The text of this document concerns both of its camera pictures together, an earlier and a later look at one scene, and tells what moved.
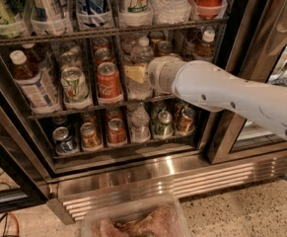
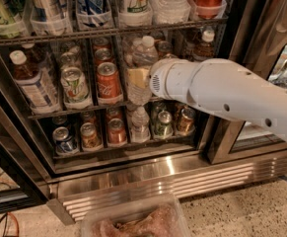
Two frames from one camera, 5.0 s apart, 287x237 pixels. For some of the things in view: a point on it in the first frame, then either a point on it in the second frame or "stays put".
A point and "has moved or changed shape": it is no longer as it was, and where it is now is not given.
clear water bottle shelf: x=141 y=55 has moved or changed shape
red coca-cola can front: x=109 y=89 stays put
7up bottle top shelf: x=137 y=6 stays put
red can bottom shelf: x=116 y=132 stays put
